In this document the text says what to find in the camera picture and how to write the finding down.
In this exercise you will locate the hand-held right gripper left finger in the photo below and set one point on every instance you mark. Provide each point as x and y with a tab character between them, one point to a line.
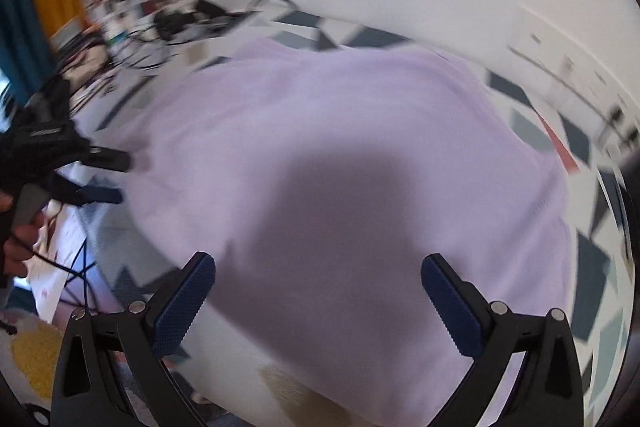
182	307

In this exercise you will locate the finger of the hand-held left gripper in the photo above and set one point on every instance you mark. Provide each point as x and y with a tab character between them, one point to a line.
107	161
97	196

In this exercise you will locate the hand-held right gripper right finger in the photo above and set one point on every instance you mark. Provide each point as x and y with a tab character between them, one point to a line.
452	307

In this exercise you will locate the lavender knit garment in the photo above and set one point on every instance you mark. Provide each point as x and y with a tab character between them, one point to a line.
325	132

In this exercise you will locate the person's left hand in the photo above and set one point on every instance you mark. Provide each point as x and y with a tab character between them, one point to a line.
20	247

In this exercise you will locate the teal curtain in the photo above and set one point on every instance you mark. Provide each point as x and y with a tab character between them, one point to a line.
25	32

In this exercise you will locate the geometric patterned bed sheet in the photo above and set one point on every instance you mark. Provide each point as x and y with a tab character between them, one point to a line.
595	267

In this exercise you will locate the pile of desk clutter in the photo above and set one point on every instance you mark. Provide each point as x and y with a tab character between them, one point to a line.
130	12

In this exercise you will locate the white rug with yellow patch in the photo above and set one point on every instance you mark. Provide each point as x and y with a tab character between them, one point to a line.
30	357

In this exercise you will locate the white wall socket panel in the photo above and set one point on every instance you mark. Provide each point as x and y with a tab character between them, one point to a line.
575	67

